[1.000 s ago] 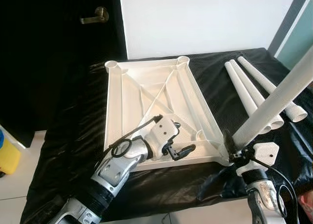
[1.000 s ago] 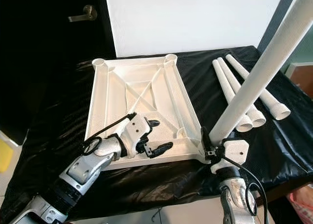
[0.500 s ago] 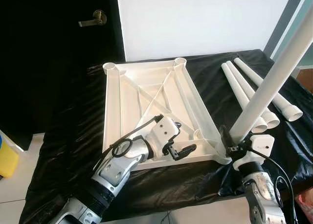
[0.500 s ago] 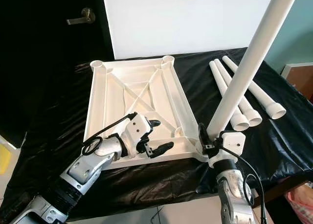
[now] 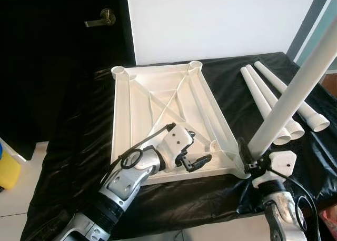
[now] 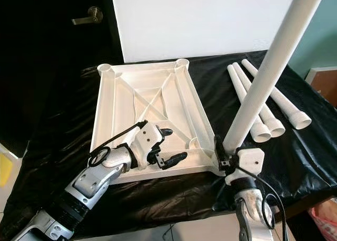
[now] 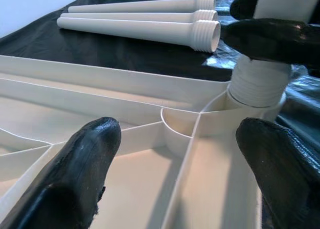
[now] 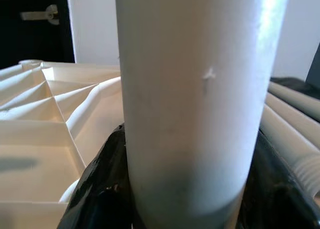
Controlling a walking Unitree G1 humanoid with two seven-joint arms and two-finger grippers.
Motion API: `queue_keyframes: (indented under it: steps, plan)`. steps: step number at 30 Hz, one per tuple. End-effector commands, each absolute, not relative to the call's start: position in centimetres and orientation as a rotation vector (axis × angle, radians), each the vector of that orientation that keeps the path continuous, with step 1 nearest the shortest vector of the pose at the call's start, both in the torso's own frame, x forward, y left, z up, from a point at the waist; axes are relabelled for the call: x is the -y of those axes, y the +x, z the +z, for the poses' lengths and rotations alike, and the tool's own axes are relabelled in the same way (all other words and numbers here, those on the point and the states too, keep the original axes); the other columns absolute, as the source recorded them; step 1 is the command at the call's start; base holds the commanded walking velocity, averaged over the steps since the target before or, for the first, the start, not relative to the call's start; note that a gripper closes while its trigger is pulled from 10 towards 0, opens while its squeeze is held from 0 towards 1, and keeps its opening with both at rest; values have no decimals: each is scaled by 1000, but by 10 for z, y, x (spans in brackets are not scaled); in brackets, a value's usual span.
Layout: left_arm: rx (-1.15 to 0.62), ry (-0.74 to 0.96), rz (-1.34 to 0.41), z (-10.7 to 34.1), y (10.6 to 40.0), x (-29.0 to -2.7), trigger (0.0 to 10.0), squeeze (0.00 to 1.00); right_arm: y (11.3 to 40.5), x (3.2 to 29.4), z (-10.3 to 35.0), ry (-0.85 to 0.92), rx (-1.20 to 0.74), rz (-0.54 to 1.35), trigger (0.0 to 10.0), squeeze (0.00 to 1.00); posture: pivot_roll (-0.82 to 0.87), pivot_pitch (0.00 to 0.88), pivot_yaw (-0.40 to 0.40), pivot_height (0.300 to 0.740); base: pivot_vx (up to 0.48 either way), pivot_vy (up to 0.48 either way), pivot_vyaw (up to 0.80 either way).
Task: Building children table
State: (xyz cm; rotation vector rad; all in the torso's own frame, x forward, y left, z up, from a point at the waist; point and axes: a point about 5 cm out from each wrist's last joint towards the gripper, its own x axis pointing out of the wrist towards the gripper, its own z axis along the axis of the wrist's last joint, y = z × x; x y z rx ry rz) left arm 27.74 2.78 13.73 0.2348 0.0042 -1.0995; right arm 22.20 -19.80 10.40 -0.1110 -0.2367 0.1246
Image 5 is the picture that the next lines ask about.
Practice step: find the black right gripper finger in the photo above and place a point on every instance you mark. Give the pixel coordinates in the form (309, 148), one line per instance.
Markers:
(244, 151)

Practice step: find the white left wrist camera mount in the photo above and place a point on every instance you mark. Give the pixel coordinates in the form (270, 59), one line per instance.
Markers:
(176, 141)

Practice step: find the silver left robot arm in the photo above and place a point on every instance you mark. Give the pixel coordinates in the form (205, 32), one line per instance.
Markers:
(126, 180)

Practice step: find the black plastic table cover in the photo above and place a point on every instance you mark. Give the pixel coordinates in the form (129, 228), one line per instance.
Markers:
(210, 199)

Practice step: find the black door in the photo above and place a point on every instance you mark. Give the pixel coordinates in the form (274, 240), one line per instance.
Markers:
(52, 67)

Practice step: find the brown white-edged furniture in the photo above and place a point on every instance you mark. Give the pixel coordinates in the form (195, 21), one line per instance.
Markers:
(330, 86)

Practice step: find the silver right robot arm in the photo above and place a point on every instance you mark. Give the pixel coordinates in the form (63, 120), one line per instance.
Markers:
(281, 209)

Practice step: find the pink mesh bag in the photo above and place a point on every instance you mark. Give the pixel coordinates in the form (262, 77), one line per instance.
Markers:
(330, 220)

